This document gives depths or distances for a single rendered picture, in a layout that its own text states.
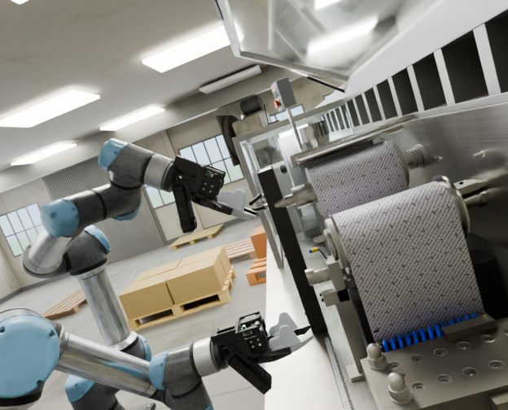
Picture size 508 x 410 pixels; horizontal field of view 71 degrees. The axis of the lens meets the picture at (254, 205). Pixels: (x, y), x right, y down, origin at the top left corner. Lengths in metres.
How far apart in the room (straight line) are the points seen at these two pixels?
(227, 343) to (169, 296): 3.51
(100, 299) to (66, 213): 0.50
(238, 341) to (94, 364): 0.32
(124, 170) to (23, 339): 0.36
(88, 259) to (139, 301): 3.27
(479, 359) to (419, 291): 0.16
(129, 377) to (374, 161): 0.80
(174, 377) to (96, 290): 0.49
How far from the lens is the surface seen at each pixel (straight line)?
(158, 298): 4.35
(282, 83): 1.31
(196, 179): 0.77
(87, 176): 9.92
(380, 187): 1.00
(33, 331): 0.72
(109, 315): 1.27
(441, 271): 0.84
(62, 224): 0.81
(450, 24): 0.85
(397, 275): 0.81
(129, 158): 0.81
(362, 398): 0.95
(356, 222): 0.77
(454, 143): 0.94
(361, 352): 0.96
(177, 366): 0.85
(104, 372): 0.93
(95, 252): 1.21
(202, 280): 4.16
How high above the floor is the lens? 1.50
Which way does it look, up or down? 8 degrees down
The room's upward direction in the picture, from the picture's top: 20 degrees counter-clockwise
